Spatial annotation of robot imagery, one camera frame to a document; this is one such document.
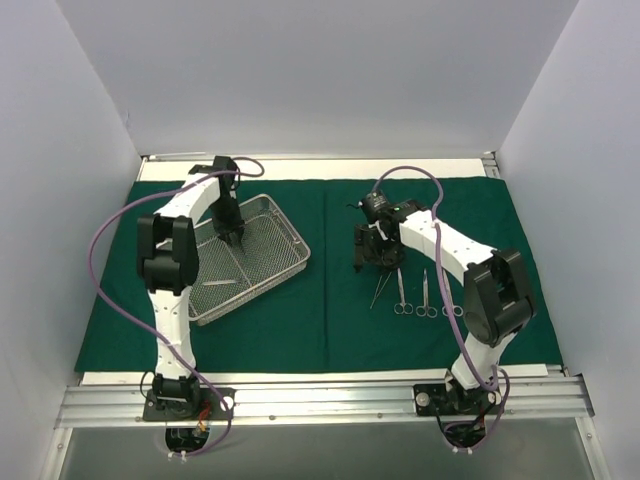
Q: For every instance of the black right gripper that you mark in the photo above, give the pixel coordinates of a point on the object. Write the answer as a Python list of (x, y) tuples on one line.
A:
[(375, 251)]

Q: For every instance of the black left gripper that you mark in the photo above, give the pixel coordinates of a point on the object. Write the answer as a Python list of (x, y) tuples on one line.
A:
[(228, 228)]

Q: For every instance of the steel mesh instrument tray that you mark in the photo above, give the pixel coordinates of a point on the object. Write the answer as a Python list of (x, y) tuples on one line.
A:
[(274, 252)]

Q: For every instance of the steel tweezers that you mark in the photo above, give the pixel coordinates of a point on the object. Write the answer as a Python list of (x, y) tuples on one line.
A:
[(223, 282), (381, 284)]

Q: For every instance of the small steel scissors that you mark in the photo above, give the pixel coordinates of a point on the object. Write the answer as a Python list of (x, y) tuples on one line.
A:
[(402, 307)]

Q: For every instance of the steel surgical scissors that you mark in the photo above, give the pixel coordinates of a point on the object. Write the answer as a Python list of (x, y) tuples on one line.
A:
[(425, 310)]

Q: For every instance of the steel forceps clamp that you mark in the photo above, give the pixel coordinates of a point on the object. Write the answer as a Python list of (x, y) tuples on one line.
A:
[(456, 310)]

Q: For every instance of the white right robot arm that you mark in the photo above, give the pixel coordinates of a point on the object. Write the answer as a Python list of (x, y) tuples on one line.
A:
[(487, 293)]

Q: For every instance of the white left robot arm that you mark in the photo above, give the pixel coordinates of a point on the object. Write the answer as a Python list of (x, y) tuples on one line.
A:
[(168, 263)]

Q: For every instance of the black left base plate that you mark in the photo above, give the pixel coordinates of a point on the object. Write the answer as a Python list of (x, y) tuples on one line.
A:
[(193, 405)]

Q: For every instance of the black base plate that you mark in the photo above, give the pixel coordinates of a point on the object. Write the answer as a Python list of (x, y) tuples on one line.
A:
[(449, 398), (193, 405)]

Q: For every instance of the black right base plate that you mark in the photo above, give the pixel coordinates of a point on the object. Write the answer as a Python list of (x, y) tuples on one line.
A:
[(449, 398)]

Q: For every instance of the aluminium front rail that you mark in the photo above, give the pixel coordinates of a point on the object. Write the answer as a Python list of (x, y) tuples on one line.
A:
[(324, 403)]

